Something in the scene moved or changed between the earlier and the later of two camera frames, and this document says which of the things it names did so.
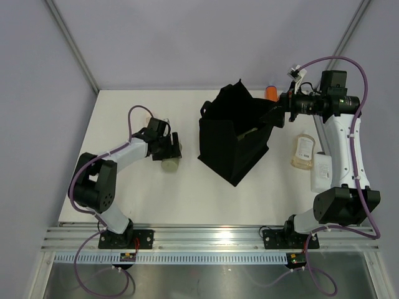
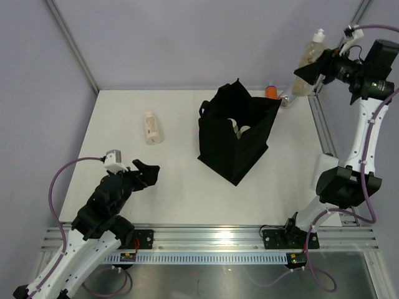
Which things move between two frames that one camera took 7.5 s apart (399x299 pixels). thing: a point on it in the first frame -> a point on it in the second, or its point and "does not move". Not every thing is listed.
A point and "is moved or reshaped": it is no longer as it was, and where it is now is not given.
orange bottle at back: x=271 y=93 does not move
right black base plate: x=288 y=239 does not move
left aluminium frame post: x=52 y=5 does not move
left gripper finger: x=175 y=149 -> x=143 y=168
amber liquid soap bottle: x=303 y=156 -> x=300 y=86
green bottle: x=170 y=164 -> x=234 y=124
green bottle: x=242 y=136 is moved or reshaped
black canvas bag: x=234 y=130 does not move
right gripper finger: x=275 y=117 -> x=310 y=73
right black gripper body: x=303 y=104 -> x=339 y=67
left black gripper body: x=164 y=141 -> x=131 y=183
